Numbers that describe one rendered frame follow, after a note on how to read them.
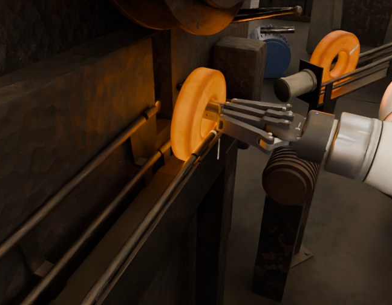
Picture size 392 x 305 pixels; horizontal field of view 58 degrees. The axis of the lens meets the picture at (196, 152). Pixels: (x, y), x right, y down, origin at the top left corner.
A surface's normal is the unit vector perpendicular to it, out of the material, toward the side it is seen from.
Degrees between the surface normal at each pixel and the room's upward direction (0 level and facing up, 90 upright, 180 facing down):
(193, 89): 34
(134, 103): 90
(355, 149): 64
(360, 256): 0
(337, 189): 0
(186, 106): 54
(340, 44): 90
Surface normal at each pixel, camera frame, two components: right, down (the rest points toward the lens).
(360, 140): -0.26, -0.21
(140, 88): 0.91, 0.23
